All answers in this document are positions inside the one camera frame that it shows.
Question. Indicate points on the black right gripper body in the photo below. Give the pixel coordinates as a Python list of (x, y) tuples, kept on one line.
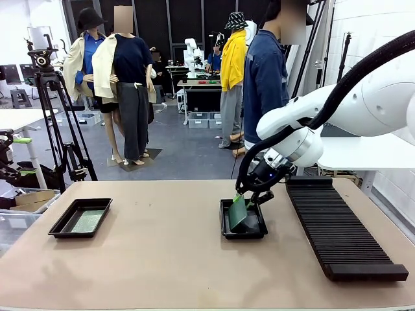
[(264, 175)]

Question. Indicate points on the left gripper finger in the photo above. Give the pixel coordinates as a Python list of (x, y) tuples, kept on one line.
[(22, 140), (28, 172)]

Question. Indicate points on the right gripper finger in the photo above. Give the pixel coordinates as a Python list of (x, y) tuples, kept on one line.
[(239, 194), (264, 196)]

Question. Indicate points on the black plastic ESD tray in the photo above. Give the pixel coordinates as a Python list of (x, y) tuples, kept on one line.
[(256, 226), (65, 226)]

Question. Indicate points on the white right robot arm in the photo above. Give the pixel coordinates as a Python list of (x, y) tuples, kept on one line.
[(373, 107)]

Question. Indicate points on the black bag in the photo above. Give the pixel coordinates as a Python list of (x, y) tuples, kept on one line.
[(32, 178)]

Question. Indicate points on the white desk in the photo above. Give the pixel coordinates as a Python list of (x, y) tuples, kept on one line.
[(16, 120)]

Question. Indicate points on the brown cardboard box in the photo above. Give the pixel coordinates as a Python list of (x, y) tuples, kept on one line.
[(32, 197)]

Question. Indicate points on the black step stool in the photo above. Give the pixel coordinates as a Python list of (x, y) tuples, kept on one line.
[(20, 98)]

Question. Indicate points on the clear plastic bin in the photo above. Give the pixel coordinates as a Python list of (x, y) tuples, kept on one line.
[(13, 226)]

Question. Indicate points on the black office chair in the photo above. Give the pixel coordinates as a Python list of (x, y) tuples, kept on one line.
[(27, 72), (9, 74)]

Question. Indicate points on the clear floor bin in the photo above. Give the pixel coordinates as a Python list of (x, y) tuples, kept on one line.
[(87, 119)]

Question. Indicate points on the grey clear storage box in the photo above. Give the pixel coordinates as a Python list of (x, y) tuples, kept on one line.
[(215, 120), (197, 120)]

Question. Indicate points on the person in denim jacket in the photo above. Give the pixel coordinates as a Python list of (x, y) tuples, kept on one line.
[(262, 90)]

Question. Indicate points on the white side table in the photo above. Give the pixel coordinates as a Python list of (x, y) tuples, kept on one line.
[(356, 155)]

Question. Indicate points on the dark floor mat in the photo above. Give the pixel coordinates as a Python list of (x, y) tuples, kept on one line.
[(152, 154)]

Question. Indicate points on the black cabinet under table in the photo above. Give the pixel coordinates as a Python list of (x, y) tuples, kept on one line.
[(202, 100)]

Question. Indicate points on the black slotted board rack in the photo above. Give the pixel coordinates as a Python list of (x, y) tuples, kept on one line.
[(350, 246)]

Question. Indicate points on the background work table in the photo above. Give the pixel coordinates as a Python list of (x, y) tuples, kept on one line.
[(198, 83)]

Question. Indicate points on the mannequin in blue shirt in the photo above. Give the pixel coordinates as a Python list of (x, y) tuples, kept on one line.
[(89, 48)]

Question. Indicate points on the person in blue shirt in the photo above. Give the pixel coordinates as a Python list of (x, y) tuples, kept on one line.
[(214, 60)]

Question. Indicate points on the mannequin in navy top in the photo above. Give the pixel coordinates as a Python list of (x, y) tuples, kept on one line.
[(129, 58)]

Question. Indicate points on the thin black tripod stand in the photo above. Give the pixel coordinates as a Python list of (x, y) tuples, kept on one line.
[(343, 64)]

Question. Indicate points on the black light stand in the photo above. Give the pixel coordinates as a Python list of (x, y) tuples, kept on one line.
[(310, 45)]

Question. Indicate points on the black brimmed hat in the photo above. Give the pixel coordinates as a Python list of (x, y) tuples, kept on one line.
[(89, 19)]

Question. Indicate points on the small white background robot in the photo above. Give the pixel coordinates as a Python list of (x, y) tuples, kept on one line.
[(191, 52)]

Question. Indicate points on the seated person in black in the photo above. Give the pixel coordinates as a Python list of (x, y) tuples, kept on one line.
[(159, 66)]

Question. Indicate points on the black white bucket hat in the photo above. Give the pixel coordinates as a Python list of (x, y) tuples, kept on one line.
[(236, 21)]

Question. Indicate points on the black camera tripod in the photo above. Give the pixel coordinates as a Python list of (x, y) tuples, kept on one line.
[(74, 168)]

